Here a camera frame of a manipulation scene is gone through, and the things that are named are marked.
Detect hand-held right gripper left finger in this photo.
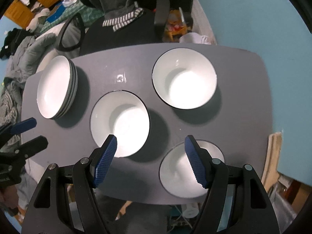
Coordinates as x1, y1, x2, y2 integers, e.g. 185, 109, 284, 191
21, 134, 118, 234

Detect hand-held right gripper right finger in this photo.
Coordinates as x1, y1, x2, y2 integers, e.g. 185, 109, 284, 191
184, 135, 279, 234

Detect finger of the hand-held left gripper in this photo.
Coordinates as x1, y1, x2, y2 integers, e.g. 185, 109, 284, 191
0, 117, 37, 139
12, 136, 49, 162

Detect white bowl black rim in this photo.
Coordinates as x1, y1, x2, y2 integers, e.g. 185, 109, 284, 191
152, 48, 218, 110
158, 139, 225, 199
90, 90, 151, 158

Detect person's left hand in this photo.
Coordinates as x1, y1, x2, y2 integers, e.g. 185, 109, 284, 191
0, 187, 19, 216

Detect grey knit blanket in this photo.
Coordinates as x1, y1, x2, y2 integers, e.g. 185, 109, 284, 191
0, 83, 23, 147

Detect grey duvet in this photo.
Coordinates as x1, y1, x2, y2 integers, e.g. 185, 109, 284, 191
5, 33, 58, 98

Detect wooden boards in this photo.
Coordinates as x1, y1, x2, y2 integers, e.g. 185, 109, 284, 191
262, 132, 284, 195

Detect black clothes pile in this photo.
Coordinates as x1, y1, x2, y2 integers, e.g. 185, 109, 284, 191
0, 28, 27, 59

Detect clear plastic bag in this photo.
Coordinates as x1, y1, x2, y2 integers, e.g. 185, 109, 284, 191
267, 173, 303, 225

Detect beige clothes pile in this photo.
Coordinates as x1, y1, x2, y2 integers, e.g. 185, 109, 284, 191
26, 7, 50, 31

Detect orange wooden wardrobe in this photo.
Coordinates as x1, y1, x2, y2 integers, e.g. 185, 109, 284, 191
5, 0, 65, 28

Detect flat blue box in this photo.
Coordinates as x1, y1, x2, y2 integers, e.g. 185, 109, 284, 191
46, 1, 65, 23

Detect white crumpled bag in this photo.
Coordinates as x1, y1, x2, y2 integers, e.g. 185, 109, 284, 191
179, 32, 212, 45

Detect black office chair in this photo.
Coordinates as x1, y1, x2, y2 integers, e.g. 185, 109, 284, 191
58, 0, 171, 56

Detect green checkered tablecloth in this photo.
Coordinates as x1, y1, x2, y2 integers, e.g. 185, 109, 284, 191
40, 1, 105, 33

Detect grey garment striped cuffs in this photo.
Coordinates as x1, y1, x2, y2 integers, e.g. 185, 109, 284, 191
83, 0, 145, 32

